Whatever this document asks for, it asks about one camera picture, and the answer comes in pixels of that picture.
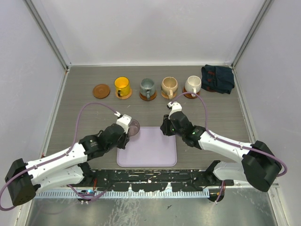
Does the clear purple glass mug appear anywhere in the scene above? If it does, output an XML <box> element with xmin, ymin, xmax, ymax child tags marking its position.
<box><xmin>128</xmin><ymin>119</ymin><xmax>140</xmax><ymax>137</ymax></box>

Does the wooden coaster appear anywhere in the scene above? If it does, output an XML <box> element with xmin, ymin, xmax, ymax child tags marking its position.
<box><xmin>92</xmin><ymin>84</ymin><xmax>111</xmax><ymax>99</ymax></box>
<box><xmin>139</xmin><ymin>92</ymin><xmax>157</xmax><ymax>101</ymax></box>
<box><xmin>182</xmin><ymin>87</ymin><xmax>200</xmax><ymax>99</ymax></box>

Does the woven rattan coaster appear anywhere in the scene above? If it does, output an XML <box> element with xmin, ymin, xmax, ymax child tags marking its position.
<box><xmin>115</xmin><ymin>89</ymin><xmax>132</xmax><ymax>99</ymax></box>
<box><xmin>161</xmin><ymin>91</ymin><xmax>177</xmax><ymax>99</ymax></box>

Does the beige ceramic mug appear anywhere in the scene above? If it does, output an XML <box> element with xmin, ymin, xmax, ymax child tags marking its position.
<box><xmin>161</xmin><ymin>77</ymin><xmax>178</xmax><ymax>100</ymax></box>

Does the white ceramic mug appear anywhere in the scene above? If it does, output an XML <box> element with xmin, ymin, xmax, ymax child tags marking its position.
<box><xmin>184</xmin><ymin>76</ymin><xmax>202</xmax><ymax>97</ymax></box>

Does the grey green ceramic mug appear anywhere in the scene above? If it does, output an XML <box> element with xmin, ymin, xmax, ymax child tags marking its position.
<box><xmin>140</xmin><ymin>78</ymin><xmax>156</xmax><ymax>100</ymax></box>

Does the yellow glass mug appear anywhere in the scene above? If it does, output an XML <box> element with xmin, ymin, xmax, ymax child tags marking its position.
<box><xmin>114</xmin><ymin>77</ymin><xmax>130</xmax><ymax>96</ymax></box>

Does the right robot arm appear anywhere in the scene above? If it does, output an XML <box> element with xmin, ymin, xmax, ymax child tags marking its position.
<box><xmin>160</xmin><ymin>111</ymin><xmax>282</xmax><ymax>192</ymax></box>

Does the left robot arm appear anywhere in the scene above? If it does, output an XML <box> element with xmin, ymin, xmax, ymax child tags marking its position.
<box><xmin>5</xmin><ymin>123</ymin><xmax>129</xmax><ymax>207</ymax></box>

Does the lavender plastic tray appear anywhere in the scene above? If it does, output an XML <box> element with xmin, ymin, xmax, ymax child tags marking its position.
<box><xmin>117</xmin><ymin>127</ymin><xmax>177</xmax><ymax>167</ymax></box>

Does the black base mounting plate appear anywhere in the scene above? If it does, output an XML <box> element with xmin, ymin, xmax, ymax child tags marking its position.
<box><xmin>72</xmin><ymin>169</ymin><xmax>222</xmax><ymax>192</ymax></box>

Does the dark blue folded cloth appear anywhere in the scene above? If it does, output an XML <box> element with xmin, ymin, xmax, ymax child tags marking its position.
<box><xmin>201</xmin><ymin>65</ymin><xmax>235</xmax><ymax>94</ymax></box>

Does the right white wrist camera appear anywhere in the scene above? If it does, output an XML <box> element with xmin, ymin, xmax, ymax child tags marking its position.
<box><xmin>167</xmin><ymin>101</ymin><xmax>182</xmax><ymax>118</ymax></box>

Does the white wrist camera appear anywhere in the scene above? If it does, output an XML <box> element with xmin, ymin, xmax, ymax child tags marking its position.
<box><xmin>167</xmin><ymin>101</ymin><xmax>182</xmax><ymax>118</ymax></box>
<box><xmin>114</xmin><ymin>111</ymin><xmax>132</xmax><ymax>134</ymax></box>

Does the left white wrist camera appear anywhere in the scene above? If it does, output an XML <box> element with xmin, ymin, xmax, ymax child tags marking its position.
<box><xmin>114</xmin><ymin>111</ymin><xmax>132</xmax><ymax>134</ymax></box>

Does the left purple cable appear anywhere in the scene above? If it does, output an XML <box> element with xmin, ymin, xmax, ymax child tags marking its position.
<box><xmin>0</xmin><ymin>102</ymin><xmax>120</xmax><ymax>211</ymax></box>

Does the slotted white cable duct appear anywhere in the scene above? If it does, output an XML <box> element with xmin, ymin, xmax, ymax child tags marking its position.
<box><xmin>35</xmin><ymin>188</ymin><xmax>210</xmax><ymax>199</ymax></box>

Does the left aluminium frame post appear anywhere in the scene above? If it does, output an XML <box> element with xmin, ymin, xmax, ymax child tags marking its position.
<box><xmin>23</xmin><ymin>0</ymin><xmax>72</xmax><ymax>70</ymax></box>

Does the aluminium frame post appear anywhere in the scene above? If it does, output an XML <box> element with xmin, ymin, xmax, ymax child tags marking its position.
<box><xmin>23</xmin><ymin>0</ymin><xmax>72</xmax><ymax>70</ymax></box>
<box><xmin>231</xmin><ymin>0</ymin><xmax>274</xmax><ymax>68</ymax></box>

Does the right aluminium frame post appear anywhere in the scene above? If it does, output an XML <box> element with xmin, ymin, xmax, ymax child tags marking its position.
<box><xmin>231</xmin><ymin>0</ymin><xmax>274</xmax><ymax>68</ymax></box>

